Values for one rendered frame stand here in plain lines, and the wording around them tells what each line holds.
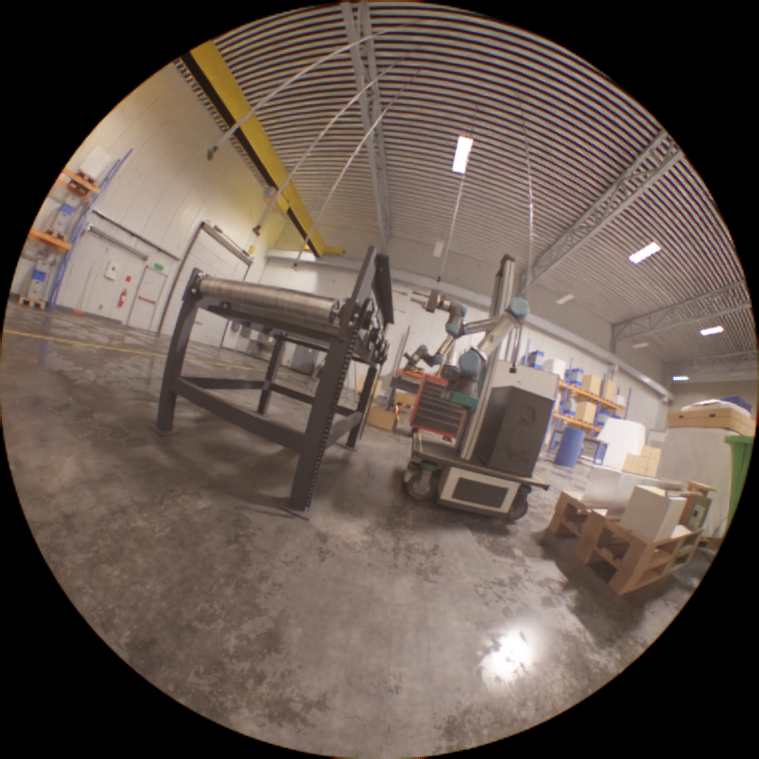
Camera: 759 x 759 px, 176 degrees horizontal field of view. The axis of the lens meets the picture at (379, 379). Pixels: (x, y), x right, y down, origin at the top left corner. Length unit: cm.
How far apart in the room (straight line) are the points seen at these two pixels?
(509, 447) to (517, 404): 26
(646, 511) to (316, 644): 141
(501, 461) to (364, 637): 123
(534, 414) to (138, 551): 190
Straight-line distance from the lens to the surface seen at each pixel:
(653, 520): 147
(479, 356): 132
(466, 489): 150
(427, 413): 359
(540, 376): 601
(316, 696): 66
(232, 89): 818
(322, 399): 95
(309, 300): 103
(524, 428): 161
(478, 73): 805
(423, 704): 71
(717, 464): 297
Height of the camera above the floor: 63
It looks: 1 degrees up
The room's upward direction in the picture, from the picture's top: 17 degrees clockwise
